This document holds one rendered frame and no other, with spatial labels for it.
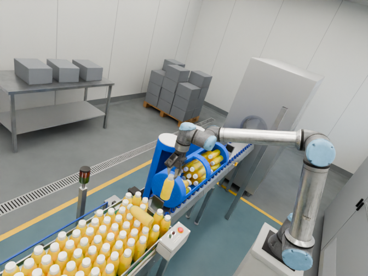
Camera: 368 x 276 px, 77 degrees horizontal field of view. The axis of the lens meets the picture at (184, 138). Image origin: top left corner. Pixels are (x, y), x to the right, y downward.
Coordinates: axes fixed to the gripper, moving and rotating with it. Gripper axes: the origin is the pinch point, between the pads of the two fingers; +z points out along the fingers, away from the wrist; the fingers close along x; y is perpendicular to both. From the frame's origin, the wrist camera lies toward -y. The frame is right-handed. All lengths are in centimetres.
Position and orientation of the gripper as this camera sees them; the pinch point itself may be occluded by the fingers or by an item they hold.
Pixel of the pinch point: (171, 176)
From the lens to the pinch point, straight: 149.4
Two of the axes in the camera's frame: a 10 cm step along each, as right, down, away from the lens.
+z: -2.6, 8.6, 4.3
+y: 5.4, -2.4, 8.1
